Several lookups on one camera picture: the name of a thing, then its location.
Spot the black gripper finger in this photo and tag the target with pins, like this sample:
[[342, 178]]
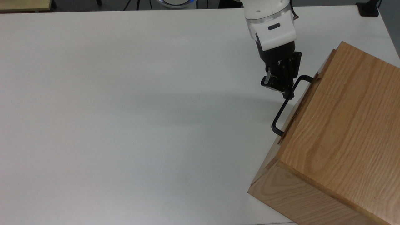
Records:
[[289, 93], [272, 84]]

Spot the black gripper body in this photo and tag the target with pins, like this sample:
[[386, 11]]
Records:
[[278, 59]]

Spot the light wooden drawer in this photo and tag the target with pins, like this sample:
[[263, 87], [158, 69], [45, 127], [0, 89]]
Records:
[[301, 106]]

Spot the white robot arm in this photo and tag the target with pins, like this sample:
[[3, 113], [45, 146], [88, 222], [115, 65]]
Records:
[[265, 12]]

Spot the light oak wooden cabinet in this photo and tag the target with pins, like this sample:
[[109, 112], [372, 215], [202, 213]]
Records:
[[343, 125]]

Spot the black table corner clamp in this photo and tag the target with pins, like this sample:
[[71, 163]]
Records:
[[368, 9]]

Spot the light wooden side table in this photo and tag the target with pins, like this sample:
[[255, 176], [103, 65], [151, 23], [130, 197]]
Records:
[[25, 4]]

